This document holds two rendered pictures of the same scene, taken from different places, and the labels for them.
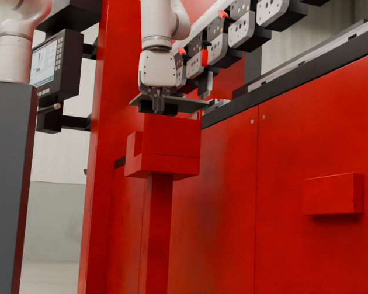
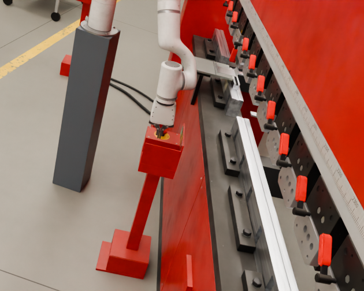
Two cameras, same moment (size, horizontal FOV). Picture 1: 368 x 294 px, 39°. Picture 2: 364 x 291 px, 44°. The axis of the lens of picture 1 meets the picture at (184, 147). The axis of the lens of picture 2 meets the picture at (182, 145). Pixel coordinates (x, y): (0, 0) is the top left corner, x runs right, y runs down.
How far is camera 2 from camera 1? 1.37 m
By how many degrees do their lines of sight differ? 42
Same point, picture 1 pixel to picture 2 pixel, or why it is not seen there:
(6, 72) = (94, 22)
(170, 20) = (176, 86)
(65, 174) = not seen: outside the picture
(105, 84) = not seen: outside the picture
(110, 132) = (194, 12)
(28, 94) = (106, 45)
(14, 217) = (91, 118)
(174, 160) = (159, 170)
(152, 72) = (157, 116)
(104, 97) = not seen: outside the picture
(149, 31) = (159, 92)
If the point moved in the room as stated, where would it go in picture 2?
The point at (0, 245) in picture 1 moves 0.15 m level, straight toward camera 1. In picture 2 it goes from (83, 130) to (77, 144)
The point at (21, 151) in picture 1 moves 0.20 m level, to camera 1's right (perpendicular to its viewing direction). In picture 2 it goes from (99, 81) to (133, 96)
